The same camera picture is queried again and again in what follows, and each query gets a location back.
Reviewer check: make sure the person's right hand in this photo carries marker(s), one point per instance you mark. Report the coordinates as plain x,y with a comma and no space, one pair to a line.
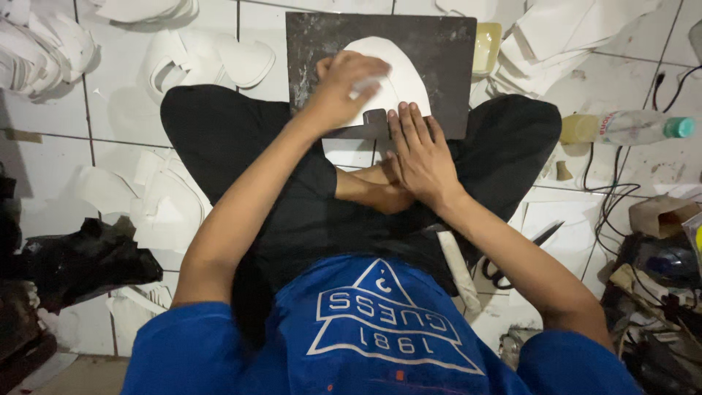
425,164

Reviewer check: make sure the person's left hand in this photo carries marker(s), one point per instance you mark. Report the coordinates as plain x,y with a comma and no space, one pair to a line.
334,96

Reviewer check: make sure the person's left fingers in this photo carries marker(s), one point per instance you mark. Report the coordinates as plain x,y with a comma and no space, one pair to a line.
368,68

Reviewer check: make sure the white curved shoe piece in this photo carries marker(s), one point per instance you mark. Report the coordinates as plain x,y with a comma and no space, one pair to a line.
408,77

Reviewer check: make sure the dark scuffed work board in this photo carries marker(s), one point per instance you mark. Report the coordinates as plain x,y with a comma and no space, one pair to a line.
439,49

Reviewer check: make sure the small yellow plastic tray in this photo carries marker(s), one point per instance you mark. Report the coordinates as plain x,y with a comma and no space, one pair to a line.
486,46

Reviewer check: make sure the person's bare feet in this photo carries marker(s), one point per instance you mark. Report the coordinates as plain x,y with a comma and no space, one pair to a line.
378,192

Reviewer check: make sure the heap of white cut pieces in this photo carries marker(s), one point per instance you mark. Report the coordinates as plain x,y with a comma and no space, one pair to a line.
145,8
241,57
134,312
164,203
554,41
38,46

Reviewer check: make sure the person's black trousers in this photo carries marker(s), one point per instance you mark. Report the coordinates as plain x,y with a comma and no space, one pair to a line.
230,137

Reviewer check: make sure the white fabric strip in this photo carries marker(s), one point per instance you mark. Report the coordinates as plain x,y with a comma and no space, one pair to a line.
459,269

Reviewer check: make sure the small brown scrap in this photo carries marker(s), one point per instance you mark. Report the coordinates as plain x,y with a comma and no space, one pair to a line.
564,171

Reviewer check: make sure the stack of white flat sheets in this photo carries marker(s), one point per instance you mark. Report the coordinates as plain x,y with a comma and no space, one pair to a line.
570,225

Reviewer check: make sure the person's blue printed shirt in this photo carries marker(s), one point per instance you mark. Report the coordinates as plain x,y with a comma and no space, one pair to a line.
384,329

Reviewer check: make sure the clear bottle with green cap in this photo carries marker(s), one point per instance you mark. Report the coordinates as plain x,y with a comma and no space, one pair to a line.
630,127

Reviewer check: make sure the crumpled black plastic bag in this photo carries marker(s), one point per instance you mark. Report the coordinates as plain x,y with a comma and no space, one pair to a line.
93,263

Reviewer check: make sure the heap of cluttered tools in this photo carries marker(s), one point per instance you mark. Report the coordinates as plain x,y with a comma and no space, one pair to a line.
658,318

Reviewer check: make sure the dark heap of material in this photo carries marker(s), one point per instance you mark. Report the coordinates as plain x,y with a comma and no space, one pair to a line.
16,307

